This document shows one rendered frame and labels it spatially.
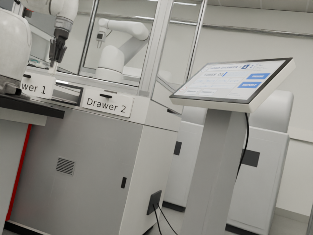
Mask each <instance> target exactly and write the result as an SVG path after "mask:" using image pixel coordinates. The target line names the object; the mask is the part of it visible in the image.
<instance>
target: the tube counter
mask: <svg viewBox="0 0 313 235"><path fill-rule="evenodd" d="M249 72H250V71H229V72H220V73H219V74H218V75H217V76H216V77H245V76H246V75H247V74H248V73H249Z"/></svg>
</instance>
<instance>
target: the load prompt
mask: <svg viewBox="0 0 313 235"><path fill-rule="evenodd" d="M258 64H259V63H246V64H229V65H212V66H211V67H210V68H209V69H208V70H207V71H222V70H251V69H253V68H255V67H256V66H257V65H258Z"/></svg>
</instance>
